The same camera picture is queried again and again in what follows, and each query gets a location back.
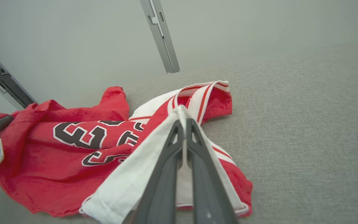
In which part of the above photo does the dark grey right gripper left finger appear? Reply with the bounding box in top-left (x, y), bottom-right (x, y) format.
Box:
top-left (132, 120), bottom-right (184, 224)

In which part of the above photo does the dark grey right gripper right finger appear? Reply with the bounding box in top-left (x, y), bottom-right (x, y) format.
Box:
top-left (186, 118), bottom-right (238, 224)

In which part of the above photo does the red jersey with black numbers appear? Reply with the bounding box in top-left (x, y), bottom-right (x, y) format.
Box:
top-left (0, 80), bottom-right (253, 224)

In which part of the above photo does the grey fabric sofa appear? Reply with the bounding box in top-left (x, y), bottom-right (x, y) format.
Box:
top-left (0, 42), bottom-right (358, 224)

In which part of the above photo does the grey metal table leg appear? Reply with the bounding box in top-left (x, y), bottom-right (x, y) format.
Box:
top-left (140, 0), bottom-right (180, 74)

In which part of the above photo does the grey door frame black hinge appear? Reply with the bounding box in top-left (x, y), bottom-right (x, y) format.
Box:
top-left (0, 40), bottom-right (39, 110)

